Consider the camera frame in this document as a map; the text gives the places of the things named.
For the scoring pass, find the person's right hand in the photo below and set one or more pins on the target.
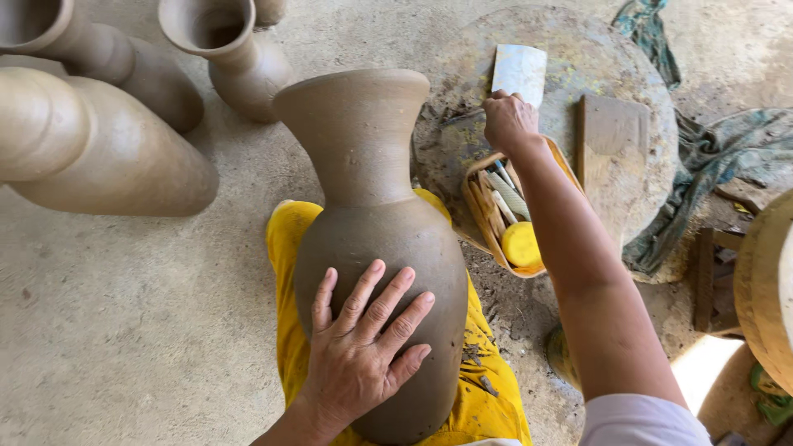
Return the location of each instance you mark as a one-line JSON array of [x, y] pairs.
[[511, 124]]

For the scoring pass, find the person's left hand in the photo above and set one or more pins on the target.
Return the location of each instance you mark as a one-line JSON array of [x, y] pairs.
[[353, 365]]

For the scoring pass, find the person's right fingers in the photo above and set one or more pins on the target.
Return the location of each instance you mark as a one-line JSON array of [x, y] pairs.
[[499, 100]]

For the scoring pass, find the white scraper card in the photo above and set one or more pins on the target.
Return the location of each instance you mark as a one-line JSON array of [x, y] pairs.
[[520, 69]]

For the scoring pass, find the large grey-brown clay vase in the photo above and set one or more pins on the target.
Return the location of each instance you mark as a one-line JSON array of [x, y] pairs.
[[372, 155]]

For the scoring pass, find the thin dark trimming tool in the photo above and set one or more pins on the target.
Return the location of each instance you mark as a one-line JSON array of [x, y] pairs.
[[461, 115]]

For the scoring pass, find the blue pen tool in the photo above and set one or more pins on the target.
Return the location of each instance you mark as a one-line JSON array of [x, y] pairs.
[[505, 174]]

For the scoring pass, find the greenish mesh file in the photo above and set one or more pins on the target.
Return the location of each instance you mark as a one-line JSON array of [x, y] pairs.
[[509, 195]]

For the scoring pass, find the round muddy wooden board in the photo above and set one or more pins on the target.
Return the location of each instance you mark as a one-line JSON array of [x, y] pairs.
[[588, 62]]

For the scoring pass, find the wooden modelling stick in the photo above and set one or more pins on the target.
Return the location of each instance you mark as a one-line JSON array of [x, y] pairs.
[[478, 214], [490, 204]]

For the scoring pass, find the white stick tool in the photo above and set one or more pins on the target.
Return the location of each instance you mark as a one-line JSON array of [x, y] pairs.
[[504, 207]]

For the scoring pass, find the flat wooden paddle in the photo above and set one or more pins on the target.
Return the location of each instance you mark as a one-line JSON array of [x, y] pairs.
[[610, 148]]

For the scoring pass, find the wooden tool tray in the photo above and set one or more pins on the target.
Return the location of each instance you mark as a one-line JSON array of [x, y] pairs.
[[480, 229]]

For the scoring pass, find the yellow sponge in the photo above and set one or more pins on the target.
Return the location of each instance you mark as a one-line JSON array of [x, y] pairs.
[[521, 245]]

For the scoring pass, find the teal dirty cloth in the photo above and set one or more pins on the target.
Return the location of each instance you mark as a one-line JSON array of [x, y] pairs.
[[718, 148]]

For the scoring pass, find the clay pot base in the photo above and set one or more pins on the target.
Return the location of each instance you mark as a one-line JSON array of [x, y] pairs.
[[269, 11]]

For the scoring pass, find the small flared clay vase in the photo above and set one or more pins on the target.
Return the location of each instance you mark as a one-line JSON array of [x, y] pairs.
[[245, 68]]

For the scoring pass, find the yellow trousers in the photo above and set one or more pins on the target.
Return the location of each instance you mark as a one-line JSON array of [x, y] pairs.
[[483, 396]]

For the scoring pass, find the round clay-coated wheel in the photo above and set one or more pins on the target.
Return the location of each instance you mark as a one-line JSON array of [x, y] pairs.
[[759, 291]]

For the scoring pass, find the white shirt sleeve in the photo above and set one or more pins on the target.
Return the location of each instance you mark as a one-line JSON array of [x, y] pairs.
[[644, 424]]

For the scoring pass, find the slim tan clay vase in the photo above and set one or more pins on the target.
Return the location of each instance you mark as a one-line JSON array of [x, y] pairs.
[[124, 65]]

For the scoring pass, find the wide tan clay vase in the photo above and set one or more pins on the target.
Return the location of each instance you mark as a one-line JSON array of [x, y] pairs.
[[105, 148]]

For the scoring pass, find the green rag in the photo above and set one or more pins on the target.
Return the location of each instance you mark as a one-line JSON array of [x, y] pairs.
[[771, 396]]

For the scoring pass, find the wooden stool frame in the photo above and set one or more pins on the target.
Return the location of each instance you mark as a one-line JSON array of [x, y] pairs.
[[706, 279]]

